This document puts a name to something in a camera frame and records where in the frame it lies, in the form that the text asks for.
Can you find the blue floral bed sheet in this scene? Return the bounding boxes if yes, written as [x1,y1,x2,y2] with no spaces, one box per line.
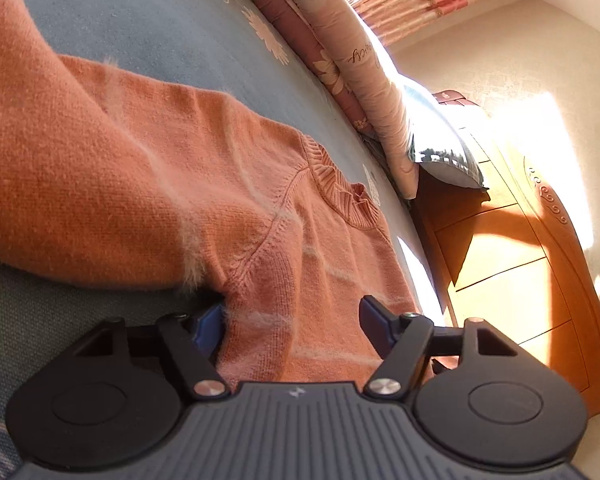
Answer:
[0,0,440,479]

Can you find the white blue pillow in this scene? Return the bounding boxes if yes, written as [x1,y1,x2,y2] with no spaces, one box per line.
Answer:
[398,75,486,190]

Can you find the pink floral folded quilt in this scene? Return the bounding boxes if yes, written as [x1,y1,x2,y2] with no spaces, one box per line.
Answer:
[252,0,419,200]

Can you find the orange knitted sweater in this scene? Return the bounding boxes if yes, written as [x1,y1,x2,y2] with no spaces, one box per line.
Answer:
[0,0,416,384]

